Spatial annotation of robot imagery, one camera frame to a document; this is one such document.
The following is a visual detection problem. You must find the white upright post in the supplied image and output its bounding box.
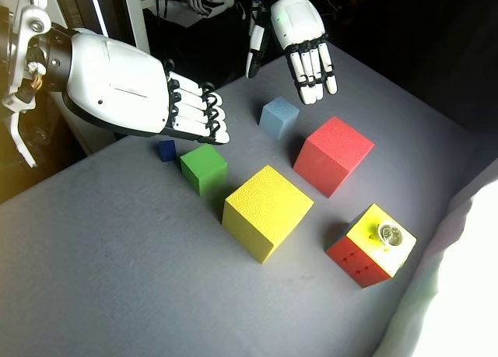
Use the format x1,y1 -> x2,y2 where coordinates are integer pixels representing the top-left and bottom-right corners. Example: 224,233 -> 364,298
121,0 -> 152,57

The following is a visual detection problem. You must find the small dark blue cube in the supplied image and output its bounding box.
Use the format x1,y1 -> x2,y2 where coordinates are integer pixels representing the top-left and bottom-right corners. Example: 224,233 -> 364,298
157,139 -> 177,163

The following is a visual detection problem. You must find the white light strip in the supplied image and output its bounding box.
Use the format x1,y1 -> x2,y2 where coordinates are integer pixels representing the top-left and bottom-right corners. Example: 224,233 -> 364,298
86,0 -> 110,39

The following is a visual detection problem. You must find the light blue foam cube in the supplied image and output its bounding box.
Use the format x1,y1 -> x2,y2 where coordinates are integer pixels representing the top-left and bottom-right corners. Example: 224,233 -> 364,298
258,96 -> 300,141

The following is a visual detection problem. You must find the white paper sheet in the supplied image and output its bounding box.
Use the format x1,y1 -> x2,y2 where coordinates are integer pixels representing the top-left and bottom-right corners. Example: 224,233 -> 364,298
142,0 -> 205,28

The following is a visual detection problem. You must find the red yellow puzzle cube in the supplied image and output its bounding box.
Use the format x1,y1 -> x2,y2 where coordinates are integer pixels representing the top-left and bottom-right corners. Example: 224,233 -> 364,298
325,203 -> 417,289

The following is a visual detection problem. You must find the large yellow foam cube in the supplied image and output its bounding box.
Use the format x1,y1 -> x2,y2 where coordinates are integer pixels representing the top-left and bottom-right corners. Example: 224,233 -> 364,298
221,164 -> 315,264

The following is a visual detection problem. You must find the green cube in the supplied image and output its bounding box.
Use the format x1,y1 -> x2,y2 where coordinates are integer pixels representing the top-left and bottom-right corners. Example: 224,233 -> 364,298
179,143 -> 228,197

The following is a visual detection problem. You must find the grey table cloth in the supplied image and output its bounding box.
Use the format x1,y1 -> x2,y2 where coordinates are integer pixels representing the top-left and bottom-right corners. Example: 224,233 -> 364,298
0,41 -> 498,357

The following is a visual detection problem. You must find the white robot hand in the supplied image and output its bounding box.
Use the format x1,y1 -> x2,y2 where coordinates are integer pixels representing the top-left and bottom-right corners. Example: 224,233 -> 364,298
245,0 -> 338,105
61,28 -> 231,146

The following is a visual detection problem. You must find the large red foam cube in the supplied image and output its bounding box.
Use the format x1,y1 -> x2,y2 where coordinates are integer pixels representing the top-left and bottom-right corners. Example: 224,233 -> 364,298
292,115 -> 376,199

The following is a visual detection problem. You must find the bright white sheet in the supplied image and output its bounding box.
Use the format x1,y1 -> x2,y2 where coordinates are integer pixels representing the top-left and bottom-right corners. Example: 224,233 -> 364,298
371,170 -> 498,357

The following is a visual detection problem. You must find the small clear round trinket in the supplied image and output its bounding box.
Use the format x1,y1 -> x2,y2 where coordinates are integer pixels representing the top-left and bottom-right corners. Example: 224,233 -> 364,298
367,221 -> 405,253

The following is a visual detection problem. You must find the white cabinet panel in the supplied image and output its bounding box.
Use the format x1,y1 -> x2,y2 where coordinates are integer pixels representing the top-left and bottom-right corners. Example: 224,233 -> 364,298
45,0 -> 69,27

